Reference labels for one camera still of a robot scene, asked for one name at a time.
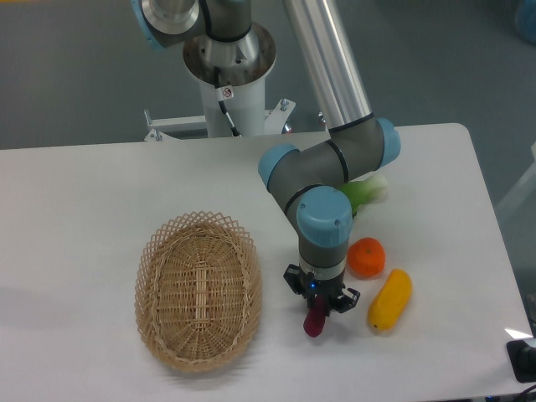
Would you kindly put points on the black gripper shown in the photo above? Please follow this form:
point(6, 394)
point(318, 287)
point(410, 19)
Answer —
point(322, 282)

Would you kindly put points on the purple sweet potato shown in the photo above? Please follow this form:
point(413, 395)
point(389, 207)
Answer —
point(316, 316)

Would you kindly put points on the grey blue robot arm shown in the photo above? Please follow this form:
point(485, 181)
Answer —
point(303, 182)

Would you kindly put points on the orange tangerine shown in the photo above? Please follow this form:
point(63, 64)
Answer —
point(366, 257)

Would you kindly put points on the yellow mango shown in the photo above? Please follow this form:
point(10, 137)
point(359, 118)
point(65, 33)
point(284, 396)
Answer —
point(390, 302)

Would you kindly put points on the green bok choy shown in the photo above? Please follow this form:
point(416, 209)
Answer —
point(368, 191)

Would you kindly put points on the woven wicker basket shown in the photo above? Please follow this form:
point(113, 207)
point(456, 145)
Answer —
point(198, 292)

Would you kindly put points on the black device at table edge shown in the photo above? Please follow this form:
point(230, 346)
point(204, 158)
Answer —
point(521, 354)

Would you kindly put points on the blue object in corner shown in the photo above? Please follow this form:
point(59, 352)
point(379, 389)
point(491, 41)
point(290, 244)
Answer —
point(525, 19)

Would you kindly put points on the white metal base frame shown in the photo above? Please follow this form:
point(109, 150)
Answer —
point(239, 123)

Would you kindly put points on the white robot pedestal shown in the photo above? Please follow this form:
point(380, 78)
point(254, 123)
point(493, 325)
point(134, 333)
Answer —
point(232, 71)

